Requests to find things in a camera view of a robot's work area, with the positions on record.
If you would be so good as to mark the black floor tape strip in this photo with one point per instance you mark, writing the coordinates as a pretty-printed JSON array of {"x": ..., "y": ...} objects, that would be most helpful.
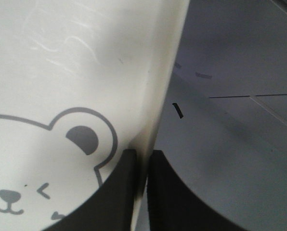
[{"x": 177, "y": 108}]

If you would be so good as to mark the cream bear serving tray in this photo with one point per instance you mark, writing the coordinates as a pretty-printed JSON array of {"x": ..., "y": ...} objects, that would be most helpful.
[{"x": 80, "y": 82}]

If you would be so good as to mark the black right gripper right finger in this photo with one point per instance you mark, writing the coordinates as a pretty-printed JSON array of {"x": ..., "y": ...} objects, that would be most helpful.
[{"x": 172, "y": 206}]

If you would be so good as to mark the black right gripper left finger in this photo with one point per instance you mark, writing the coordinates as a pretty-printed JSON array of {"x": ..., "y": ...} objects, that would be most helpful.
[{"x": 111, "y": 207}]

